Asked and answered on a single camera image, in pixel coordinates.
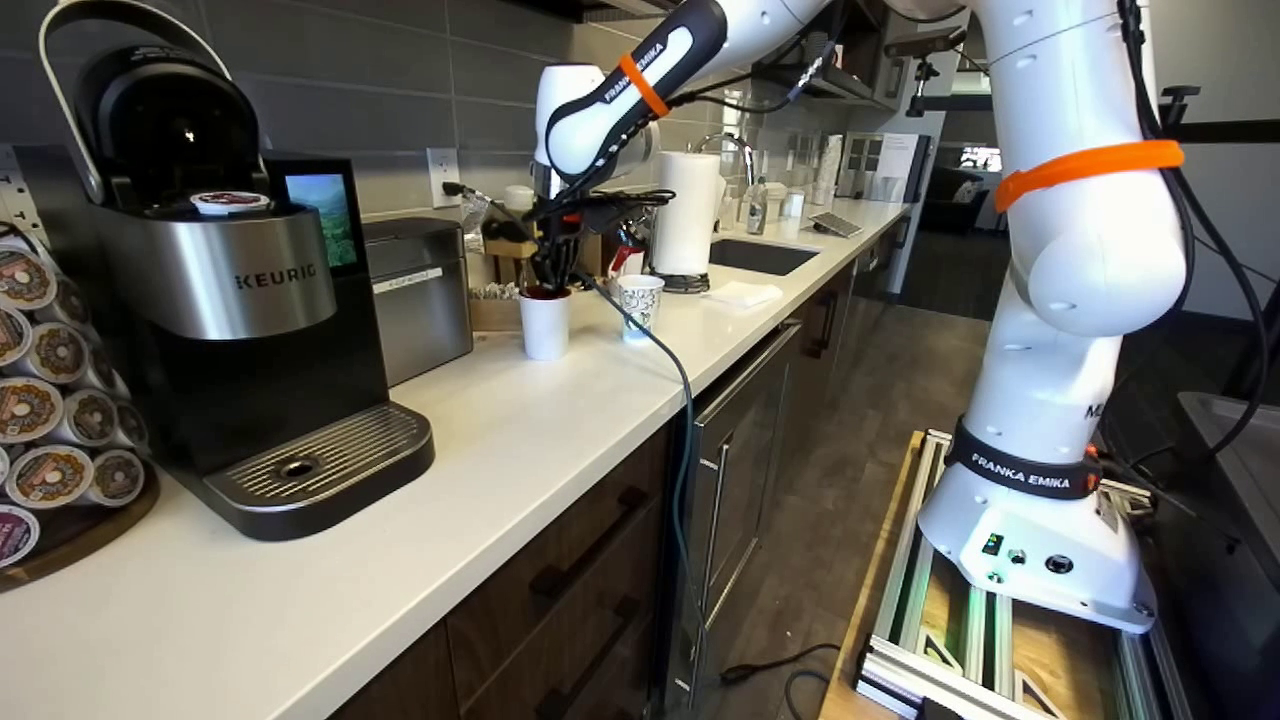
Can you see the white paper towel roll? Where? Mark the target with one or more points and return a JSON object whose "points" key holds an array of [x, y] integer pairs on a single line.
{"points": [[687, 214]]}

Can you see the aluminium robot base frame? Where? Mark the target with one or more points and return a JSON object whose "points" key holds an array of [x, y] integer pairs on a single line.
{"points": [[1015, 654]]}

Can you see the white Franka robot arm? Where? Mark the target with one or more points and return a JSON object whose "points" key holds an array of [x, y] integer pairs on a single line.
{"points": [[1080, 264]]}

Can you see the dark counter sink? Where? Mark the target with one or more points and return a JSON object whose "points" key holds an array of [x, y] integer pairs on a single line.
{"points": [[761, 259]]}

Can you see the white cup with red item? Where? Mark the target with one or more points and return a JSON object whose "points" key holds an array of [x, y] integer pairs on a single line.
{"points": [[546, 330]]}

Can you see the white wall outlet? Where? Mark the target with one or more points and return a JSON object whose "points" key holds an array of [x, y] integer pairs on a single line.
{"points": [[440, 177]]}

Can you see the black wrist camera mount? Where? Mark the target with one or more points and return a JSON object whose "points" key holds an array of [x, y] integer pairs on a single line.
{"points": [[605, 205]]}

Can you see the black silver Keurig coffee machine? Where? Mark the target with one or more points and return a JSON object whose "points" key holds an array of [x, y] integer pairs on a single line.
{"points": [[253, 344]]}

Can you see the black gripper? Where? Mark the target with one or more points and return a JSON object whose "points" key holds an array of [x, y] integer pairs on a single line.
{"points": [[567, 243]]}

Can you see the stainless steel box appliance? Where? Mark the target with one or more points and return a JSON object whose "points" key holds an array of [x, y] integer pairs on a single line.
{"points": [[419, 301]]}

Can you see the white-lidded coffee pod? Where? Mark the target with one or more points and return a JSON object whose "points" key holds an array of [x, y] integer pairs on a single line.
{"points": [[230, 200]]}

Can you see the patterned paper cup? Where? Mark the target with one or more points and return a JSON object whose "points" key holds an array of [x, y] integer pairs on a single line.
{"points": [[637, 310]]}

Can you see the white cup with red stirrers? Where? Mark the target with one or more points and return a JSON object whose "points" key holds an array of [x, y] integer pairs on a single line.
{"points": [[624, 261]]}

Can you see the wooden condiment organizer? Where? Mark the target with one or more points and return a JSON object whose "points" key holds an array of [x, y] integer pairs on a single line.
{"points": [[507, 261]]}

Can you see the coffee pod carousel rack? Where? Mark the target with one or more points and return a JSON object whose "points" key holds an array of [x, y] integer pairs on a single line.
{"points": [[82, 524]]}

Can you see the dark wooden counter cabinet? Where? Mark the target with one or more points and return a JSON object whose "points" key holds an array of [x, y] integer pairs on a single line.
{"points": [[602, 584]]}

